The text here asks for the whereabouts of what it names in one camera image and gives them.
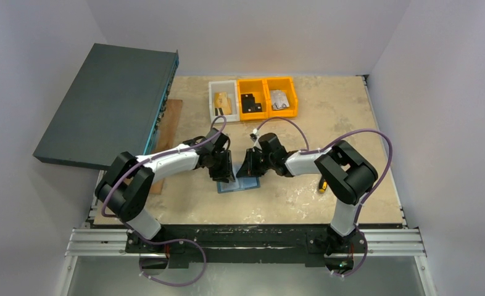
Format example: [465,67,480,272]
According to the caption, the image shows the teal card holder wallet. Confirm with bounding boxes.
[217,177,260,194]

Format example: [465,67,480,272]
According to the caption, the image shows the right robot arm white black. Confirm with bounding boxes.
[236,133,379,237]

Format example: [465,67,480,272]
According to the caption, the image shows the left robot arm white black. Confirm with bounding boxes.
[94,128,235,240]

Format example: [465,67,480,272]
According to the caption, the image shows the black cards in yellow bin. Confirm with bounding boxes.
[241,93,263,113]

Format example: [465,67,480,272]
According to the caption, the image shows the gold cards in white bin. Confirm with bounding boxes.
[213,92,233,116]

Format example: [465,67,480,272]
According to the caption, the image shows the silver cards in yellow bin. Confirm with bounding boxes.
[270,90,290,110]

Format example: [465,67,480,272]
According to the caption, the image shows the wooden board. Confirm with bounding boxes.
[148,99,184,195]

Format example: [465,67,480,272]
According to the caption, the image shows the white plastic bin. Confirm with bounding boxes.
[209,80,240,122]

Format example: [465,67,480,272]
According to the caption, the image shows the yellow bin middle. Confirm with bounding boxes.
[237,78,269,121]

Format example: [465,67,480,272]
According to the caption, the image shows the yellow bin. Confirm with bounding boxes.
[264,76,298,118]
[237,78,269,121]

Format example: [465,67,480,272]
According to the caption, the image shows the yellow bin right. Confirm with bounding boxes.
[264,76,298,118]

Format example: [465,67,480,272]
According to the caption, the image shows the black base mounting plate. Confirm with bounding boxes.
[125,224,373,273]

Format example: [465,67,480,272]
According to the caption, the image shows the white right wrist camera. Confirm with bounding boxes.
[250,128,261,142]

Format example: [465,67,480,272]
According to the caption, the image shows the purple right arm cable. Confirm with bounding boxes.
[252,117,394,279]

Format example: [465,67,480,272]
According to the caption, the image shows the yellow handled screwdriver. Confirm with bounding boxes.
[317,178,328,194]

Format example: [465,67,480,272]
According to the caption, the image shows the dark grey network switch box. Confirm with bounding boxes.
[33,43,179,170]

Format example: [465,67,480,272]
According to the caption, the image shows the aluminium frame rail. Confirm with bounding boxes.
[54,170,437,295]

